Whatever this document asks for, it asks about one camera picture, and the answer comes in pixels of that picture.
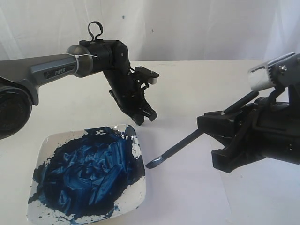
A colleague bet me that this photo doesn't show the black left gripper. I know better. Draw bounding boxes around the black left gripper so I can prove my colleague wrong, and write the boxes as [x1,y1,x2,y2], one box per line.
[104,69,158,126]

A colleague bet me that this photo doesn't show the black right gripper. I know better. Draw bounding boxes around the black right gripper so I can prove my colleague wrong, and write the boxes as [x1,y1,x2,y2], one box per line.
[196,84,300,173]

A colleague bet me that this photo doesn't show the black paintbrush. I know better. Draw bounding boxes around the black paintbrush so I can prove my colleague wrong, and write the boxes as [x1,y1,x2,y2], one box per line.
[146,91,259,169]

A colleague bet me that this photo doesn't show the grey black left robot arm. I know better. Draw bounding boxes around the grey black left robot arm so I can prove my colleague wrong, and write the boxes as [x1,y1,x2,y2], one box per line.
[0,39,159,139]

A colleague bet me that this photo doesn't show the white paper sheet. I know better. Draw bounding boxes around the white paper sheet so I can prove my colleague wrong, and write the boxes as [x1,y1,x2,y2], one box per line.
[128,118,232,225]

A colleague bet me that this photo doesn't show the white square paint plate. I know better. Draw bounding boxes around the white square paint plate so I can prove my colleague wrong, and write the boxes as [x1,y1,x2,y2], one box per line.
[27,124,146,225]

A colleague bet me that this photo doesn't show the white zip tie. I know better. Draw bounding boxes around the white zip tie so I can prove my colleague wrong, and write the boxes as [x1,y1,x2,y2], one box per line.
[67,53,98,75]

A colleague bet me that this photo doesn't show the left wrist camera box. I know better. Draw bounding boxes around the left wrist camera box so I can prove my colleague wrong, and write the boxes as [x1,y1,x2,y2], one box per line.
[135,66,159,85]

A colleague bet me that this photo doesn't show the black cable loop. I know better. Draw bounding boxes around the black cable loop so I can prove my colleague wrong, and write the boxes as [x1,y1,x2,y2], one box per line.
[88,21,104,43]

